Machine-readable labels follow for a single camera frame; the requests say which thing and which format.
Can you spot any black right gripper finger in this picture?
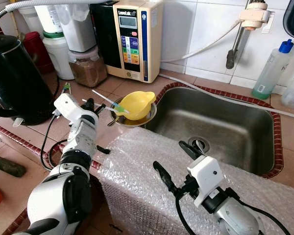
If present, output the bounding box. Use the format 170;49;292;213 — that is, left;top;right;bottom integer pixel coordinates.
153;161;179;196
179;141;206;161

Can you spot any clear straw green tip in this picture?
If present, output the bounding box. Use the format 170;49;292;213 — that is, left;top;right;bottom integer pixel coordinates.
92;89;130;114

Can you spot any gold spoon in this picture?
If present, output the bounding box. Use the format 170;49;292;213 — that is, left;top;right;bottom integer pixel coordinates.
107;115;120;127

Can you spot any yellow plastic bowl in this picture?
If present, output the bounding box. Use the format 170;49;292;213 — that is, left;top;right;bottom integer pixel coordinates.
115;91;156;120

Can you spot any stainless steel bowl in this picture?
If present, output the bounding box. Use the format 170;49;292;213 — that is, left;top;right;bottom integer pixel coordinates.
109;98;157;128

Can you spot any clear bubble wrap sheet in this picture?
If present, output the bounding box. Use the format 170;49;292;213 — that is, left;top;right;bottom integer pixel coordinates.
97;127;294;235

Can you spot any jar of brown powder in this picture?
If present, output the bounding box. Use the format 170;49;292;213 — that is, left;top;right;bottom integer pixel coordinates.
69;45;108;88

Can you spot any black tape strip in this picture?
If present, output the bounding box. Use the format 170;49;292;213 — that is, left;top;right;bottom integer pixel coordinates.
96;145;111;155

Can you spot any red container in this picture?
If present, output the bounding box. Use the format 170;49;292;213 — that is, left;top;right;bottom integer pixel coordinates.
22;32;54;74

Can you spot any beige water ionizer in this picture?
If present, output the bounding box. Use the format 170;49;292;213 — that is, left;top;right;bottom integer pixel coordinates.
113;0;163;83

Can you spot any black electric kettle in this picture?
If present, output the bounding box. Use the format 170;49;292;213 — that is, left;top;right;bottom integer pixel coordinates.
0;34;59;126

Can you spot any white labelled cartridge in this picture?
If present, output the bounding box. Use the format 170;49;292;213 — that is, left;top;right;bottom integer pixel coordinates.
34;5;64;35

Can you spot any clear plastic cup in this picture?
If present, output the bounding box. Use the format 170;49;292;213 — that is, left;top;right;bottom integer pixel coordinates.
281;79;294;109

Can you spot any dark green oblong object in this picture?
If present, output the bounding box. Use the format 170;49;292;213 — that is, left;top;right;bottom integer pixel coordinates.
0;155;26;178

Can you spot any clear bottle blue cap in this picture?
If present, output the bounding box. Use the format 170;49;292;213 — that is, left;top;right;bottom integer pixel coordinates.
251;39;294;100

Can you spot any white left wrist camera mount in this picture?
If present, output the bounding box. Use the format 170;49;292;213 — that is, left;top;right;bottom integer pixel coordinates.
54;93;89;123

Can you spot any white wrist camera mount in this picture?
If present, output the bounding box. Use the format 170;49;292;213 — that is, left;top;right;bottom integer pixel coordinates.
186;156;225;206
54;93;89;123

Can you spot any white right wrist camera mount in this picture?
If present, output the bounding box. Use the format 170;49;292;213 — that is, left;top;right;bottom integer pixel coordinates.
186;156;225;206

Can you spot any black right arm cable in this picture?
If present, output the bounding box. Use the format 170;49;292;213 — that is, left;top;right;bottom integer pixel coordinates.
174;193;196;235

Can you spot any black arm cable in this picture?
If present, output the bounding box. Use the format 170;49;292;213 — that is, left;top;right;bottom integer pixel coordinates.
41;115;69;172
174;193;196;235

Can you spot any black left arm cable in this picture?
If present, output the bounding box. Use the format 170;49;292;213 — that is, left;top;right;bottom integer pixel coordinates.
41;115;69;172

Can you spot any white hose along counter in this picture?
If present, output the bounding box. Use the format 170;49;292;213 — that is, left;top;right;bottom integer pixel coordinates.
159;73;294;120

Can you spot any white hose from wall tap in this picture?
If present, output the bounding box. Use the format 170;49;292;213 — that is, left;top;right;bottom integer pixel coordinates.
159;20;243;63

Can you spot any beige wall tap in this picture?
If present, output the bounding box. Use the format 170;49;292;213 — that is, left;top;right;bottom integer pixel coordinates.
225;0;275;69

